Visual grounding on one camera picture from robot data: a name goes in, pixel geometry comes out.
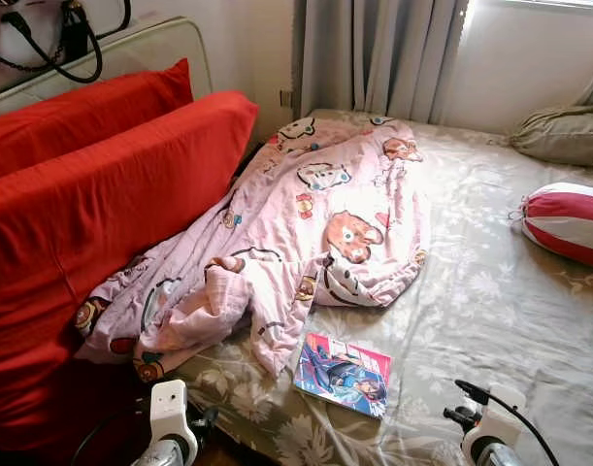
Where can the colourful manga book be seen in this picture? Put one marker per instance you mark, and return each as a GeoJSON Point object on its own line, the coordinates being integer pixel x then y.
{"type": "Point", "coordinates": [343, 377]}

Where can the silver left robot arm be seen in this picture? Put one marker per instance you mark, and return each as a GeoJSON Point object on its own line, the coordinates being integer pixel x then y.
{"type": "Point", "coordinates": [165, 454]}

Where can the beige floral bed sheet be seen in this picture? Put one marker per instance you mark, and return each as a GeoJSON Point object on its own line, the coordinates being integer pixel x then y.
{"type": "Point", "coordinates": [490, 311]}

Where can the red white striped bolster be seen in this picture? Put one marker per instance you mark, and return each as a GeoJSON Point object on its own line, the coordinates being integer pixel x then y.
{"type": "Point", "coordinates": [568, 223]}

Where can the pink cartoon print blanket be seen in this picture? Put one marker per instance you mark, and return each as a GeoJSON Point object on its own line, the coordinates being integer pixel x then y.
{"type": "Point", "coordinates": [296, 214]}

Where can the large red cushion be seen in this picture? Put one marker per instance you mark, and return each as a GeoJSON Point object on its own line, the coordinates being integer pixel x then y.
{"type": "Point", "coordinates": [102, 214]}

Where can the olive green pillow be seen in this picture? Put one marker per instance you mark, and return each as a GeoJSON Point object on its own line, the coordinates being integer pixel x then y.
{"type": "Point", "coordinates": [563, 136]}

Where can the small red cushion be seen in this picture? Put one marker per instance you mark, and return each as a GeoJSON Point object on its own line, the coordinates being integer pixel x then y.
{"type": "Point", "coordinates": [73, 116]}

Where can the grey curtain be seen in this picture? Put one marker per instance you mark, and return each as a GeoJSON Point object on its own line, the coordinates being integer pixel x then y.
{"type": "Point", "coordinates": [374, 53]}

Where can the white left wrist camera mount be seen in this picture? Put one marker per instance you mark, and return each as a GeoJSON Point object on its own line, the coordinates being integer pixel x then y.
{"type": "Point", "coordinates": [168, 408]}

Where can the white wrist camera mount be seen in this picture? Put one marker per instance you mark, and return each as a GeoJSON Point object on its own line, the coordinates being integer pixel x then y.
{"type": "Point", "coordinates": [495, 417]}
{"type": "Point", "coordinates": [168, 408]}

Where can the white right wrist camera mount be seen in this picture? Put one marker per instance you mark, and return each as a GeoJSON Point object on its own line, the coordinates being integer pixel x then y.
{"type": "Point", "coordinates": [495, 417]}

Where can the beige wall socket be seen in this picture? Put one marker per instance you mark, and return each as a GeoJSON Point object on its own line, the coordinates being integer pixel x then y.
{"type": "Point", "coordinates": [287, 99]}

